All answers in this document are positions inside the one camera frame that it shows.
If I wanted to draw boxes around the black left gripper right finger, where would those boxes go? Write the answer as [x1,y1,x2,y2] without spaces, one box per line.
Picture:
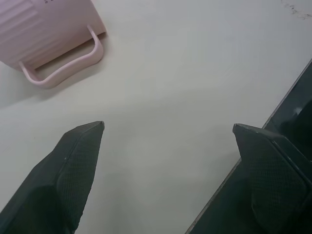
[232,123,312,234]

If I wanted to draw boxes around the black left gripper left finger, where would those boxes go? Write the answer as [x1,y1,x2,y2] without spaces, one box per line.
[0,120,105,234]

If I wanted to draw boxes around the pink plastic basket with handle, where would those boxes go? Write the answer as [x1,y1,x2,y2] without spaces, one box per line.
[0,0,107,89]

